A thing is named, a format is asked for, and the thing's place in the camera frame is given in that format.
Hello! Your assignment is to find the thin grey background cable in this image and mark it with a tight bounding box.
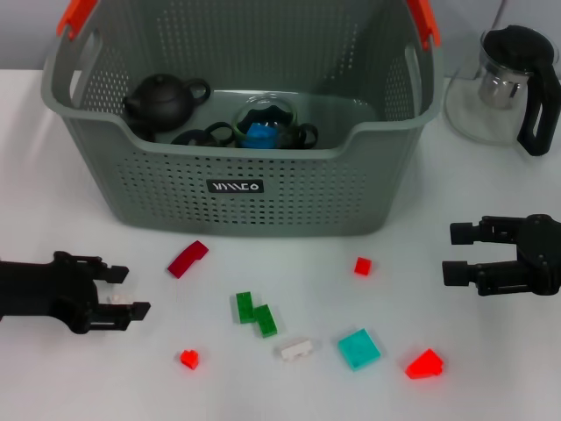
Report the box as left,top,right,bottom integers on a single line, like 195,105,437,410
490,0,509,32

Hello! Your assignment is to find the glass pitcher with black handle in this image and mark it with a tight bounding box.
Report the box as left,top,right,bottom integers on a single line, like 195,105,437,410
444,25,561,157

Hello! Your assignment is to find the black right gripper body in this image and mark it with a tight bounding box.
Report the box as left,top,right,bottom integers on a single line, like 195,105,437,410
515,213,561,297

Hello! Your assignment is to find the dark red curved brick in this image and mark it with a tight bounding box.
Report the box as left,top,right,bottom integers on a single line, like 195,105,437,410
167,239,210,280

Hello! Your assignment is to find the red sloped roof brick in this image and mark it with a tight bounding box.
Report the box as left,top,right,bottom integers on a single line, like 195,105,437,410
405,348,444,381

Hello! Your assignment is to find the grey perforated storage basket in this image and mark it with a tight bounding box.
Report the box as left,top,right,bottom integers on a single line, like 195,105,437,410
41,0,444,238

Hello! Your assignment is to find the green rectangular building brick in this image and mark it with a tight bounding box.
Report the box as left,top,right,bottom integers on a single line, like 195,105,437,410
252,304,280,339
235,291,256,325

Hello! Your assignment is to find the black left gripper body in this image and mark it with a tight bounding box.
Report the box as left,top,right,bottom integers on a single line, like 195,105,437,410
0,251,101,335

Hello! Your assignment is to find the blue square building brick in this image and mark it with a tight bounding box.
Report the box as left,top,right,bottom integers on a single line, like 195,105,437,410
240,122,278,150

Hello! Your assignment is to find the black clay teapot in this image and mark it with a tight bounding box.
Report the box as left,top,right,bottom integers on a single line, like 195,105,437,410
122,73,212,132

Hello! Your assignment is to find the teal square building plate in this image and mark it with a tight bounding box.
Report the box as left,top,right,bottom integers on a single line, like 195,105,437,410
337,328,381,373

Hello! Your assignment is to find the orange basket handle clip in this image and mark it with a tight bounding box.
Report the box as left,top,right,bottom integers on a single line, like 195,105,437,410
407,0,442,49
57,0,98,40

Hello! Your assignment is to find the white rectangular building brick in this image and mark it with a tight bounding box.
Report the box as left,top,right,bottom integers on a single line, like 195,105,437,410
275,336,315,363

